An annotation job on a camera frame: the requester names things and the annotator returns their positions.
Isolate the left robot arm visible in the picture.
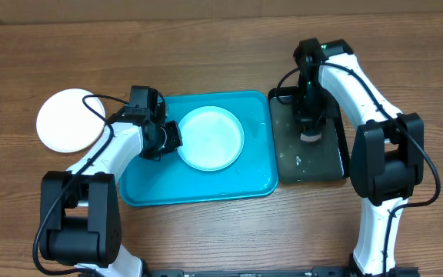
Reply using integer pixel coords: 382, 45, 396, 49
32, 108, 182, 276

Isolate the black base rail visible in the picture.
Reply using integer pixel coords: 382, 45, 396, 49
140, 265, 421, 277

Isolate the teal plastic tray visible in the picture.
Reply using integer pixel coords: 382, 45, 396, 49
120, 91, 278, 207

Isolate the light blue plate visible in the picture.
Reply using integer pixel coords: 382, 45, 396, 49
178, 106, 245, 172

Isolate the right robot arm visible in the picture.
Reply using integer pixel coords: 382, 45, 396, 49
292, 38, 425, 276

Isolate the white pink plate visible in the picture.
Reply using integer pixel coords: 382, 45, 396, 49
36, 88, 105, 153

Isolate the green scrubbing sponge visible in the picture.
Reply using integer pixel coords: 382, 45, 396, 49
300, 133, 321, 142

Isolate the black water tray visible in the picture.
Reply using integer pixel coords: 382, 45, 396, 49
268, 86, 350, 183

